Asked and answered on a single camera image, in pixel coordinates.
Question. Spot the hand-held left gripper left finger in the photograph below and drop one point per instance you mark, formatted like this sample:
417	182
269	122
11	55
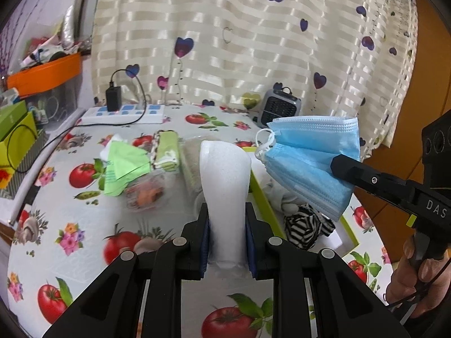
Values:
205	250

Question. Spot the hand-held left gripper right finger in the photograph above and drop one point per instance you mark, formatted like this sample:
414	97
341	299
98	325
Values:
251	250

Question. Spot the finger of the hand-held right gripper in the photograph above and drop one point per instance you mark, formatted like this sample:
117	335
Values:
366	179

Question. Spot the lime green cardboard box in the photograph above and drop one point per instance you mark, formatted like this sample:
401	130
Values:
262	197

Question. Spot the grey socks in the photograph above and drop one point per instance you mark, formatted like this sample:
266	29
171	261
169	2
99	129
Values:
282	197

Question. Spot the blue face mask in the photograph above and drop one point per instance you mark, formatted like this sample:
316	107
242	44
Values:
310	155

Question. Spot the green white towel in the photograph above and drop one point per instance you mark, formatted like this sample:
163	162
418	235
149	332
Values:
167	151

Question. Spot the green paper packet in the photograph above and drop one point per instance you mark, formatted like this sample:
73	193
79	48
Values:
123	169

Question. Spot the person's right hand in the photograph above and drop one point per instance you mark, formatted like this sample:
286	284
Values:
430	276

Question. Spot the clear packet with orange contents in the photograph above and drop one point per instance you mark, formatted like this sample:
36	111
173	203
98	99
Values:
146	195

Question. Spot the brown wooden door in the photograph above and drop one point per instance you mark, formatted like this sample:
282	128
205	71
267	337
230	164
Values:
422	77

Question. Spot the grey fan heater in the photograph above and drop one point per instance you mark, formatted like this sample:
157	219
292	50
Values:
278	107

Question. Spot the tomato print tablecloth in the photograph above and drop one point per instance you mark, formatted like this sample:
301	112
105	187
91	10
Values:
88	225

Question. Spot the white blue power strip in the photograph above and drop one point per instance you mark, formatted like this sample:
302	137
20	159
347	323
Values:
135	113

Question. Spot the black charger adapter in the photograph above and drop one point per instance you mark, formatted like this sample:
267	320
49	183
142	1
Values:
113	98

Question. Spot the striped heart print curtain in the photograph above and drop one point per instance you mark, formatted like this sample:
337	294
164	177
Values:
229	42

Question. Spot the lime green carton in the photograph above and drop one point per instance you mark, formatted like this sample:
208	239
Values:
14	148

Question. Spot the dark green cardboard box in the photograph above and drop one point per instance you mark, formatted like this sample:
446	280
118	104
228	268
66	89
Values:
12	118

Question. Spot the storage bin with orange lid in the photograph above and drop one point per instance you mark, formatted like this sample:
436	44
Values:
45	72

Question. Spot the pile of small sundries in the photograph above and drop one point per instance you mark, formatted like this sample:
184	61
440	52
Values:
45	49

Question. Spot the silver foil bag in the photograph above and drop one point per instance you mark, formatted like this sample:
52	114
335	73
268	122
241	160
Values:
68	24

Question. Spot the grey window frame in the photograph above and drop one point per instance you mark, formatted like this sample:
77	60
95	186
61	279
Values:
88	3

